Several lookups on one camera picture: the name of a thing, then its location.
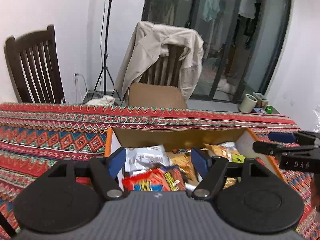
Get white gold cracker packet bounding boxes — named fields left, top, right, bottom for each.
left=125, top=145, right=170, bottom=173

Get person's right hand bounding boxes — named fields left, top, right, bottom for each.
left=310, top=174, right=320, bottom=210

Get green snack bar packet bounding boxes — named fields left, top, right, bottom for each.
left=231, top=153, right=246, bottom=163

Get tape roll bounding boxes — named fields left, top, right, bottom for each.
left=239, top=94, right=258, bottom=112

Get red yellow snack packet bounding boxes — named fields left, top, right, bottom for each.
left=122, top=165, right=185, bottom=192

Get orange cardboard box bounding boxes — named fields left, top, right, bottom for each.
left=104, top=126, right=288, bottom=196

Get white cloth on floor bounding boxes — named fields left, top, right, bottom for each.
left=85, top=95, right=115, bottom=107

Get colourful patterned tablecloth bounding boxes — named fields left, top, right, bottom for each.
left=1, top=103, right=319, bottom=239

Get black floor lamp stand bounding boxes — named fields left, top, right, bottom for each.
left=90, top=0, right=114, bottom=99

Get glass sliding door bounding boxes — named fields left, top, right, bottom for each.
left=142, top=0, right=292, bottom=103

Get chair with beige jacket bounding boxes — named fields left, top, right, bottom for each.
left=126, top=43, right=189, bottom=110

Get beige jacket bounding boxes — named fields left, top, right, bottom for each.
left=114, top=21, right=204, bottom=100

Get dark wooden chair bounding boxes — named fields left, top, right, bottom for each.
left=4, top=25, right=65, bottom=103

